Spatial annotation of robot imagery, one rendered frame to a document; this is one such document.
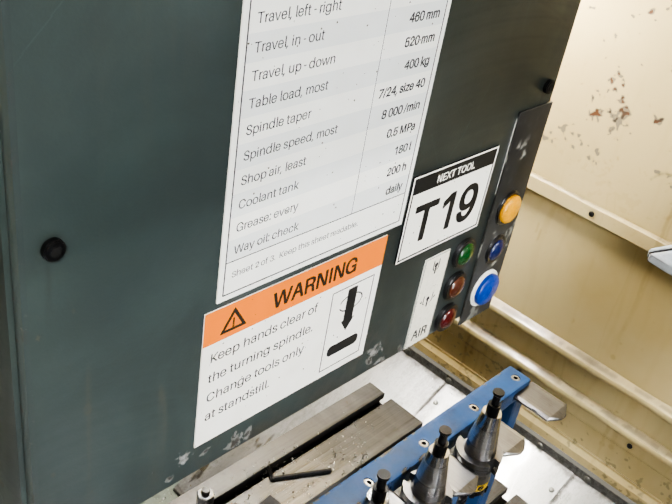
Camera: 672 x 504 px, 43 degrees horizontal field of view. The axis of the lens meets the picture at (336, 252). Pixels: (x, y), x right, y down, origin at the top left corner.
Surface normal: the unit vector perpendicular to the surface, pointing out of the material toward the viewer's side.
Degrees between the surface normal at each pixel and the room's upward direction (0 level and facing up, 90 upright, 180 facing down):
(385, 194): 90
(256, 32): 90
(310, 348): 90
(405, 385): 24
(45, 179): 90
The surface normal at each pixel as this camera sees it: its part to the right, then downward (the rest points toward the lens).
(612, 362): -0.69, 0.30
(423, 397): -0.14, -0.63
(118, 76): 0.70, 0.47
